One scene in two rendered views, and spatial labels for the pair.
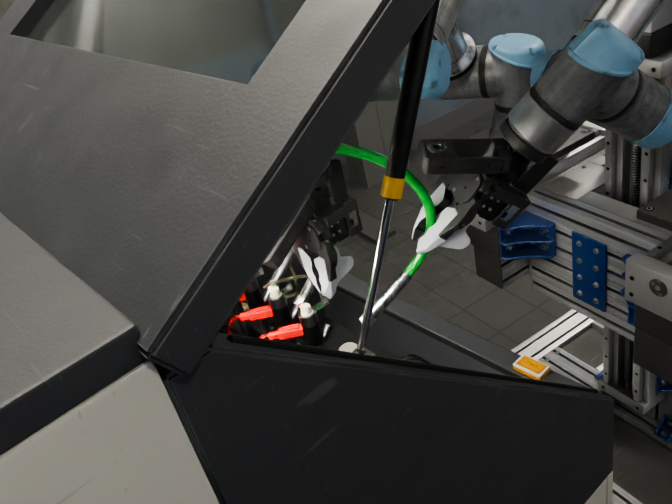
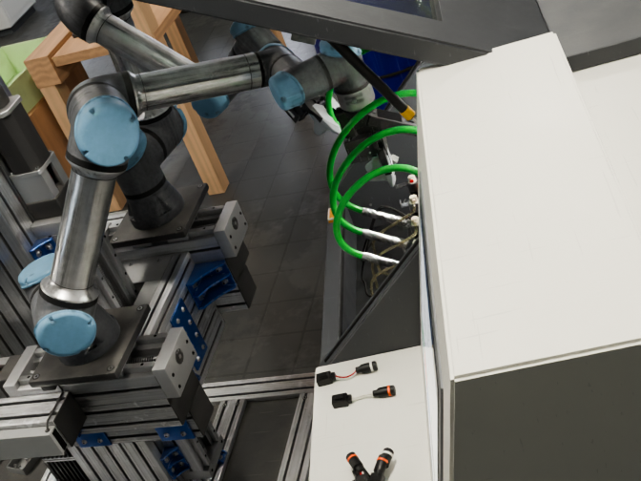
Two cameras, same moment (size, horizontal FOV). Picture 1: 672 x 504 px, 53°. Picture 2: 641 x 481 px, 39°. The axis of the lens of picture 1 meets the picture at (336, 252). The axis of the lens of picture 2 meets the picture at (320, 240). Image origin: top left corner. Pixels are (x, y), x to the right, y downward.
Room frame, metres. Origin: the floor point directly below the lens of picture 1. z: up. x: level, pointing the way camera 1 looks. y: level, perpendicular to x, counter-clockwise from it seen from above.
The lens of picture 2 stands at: (2.12, 1.18, 2.18)
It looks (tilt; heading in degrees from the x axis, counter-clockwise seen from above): 33 degrees down; 229
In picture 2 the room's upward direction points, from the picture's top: 22 degrees counter-clockwise
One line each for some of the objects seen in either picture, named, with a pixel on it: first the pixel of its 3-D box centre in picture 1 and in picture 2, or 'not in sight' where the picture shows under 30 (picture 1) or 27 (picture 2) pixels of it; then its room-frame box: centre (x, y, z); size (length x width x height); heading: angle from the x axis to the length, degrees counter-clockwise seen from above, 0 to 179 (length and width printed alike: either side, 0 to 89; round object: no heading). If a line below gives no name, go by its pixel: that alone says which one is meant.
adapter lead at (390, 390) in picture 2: not in sight; (362, 395); (1.30, 0.20, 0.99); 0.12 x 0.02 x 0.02; 123
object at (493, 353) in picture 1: (433, 353); (343, 294); (0.96, -0.13, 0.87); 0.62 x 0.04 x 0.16; 34
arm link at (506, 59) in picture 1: (515, 68); (54, 287); (1.42, -0.48, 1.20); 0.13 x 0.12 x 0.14; 58
